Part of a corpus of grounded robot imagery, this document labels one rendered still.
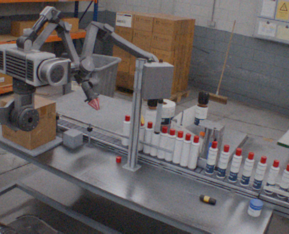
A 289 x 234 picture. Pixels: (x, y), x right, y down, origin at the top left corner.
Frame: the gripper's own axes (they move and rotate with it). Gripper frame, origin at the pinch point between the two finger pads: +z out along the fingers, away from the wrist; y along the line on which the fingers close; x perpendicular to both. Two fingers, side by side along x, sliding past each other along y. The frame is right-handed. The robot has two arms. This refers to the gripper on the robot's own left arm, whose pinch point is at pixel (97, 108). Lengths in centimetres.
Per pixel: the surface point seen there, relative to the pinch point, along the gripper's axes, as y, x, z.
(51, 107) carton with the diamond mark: -24.2, 13.5, -15.1
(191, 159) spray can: -3, -46, 56
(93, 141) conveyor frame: -5.8, 12.4, 17.4
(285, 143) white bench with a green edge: 101, -70, 96
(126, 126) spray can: -2.3, -15.4, 19.4
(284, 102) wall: 438, 2, 116
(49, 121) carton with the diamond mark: -25.9, 19.8, -7.7
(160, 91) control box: -10, -55, 12
